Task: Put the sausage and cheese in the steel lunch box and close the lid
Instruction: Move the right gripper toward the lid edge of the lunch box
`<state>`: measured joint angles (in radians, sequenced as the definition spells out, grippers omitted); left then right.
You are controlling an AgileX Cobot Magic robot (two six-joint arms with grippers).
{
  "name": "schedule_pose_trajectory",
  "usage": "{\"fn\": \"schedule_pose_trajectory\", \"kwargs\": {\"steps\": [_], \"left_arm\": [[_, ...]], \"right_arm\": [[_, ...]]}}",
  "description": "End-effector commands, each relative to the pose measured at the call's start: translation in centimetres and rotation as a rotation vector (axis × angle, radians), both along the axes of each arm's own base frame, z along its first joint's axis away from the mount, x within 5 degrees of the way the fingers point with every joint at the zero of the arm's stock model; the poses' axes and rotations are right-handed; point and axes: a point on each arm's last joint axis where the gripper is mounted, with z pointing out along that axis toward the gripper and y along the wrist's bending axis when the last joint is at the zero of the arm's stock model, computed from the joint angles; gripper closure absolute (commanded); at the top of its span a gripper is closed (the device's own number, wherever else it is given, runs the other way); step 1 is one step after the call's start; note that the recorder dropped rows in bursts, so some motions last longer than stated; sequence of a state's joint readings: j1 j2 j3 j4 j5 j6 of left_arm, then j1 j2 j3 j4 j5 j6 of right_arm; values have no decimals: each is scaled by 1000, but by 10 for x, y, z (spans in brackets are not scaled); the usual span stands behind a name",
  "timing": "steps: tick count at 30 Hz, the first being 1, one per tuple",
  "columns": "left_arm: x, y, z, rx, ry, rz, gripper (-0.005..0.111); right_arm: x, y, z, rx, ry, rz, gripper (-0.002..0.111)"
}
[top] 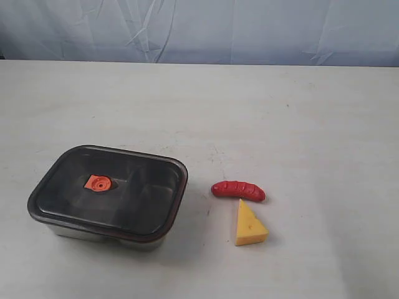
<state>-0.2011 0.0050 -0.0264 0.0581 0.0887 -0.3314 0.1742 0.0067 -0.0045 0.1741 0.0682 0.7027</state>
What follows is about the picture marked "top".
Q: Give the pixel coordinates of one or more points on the red toy sausage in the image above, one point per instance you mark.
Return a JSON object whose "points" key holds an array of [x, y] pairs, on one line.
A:
{"points": [[238, 189]]}

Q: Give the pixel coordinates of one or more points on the dark transparent lunch box lid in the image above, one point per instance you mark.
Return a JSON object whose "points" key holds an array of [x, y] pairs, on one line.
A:
{"points": [[111, 192]]}

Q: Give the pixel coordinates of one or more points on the yellow toy cheese wedge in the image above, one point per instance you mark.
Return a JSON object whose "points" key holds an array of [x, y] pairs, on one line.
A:
{"points": [[249, 229]]}

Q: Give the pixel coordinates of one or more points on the steel two-compartment lunch box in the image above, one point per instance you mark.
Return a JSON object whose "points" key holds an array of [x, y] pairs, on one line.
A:
{"points": [[87, 236]]}

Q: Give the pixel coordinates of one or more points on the blue-grey backdrop cloth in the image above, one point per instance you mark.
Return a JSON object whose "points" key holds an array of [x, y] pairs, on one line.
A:
{"points": [[353, 33]]}

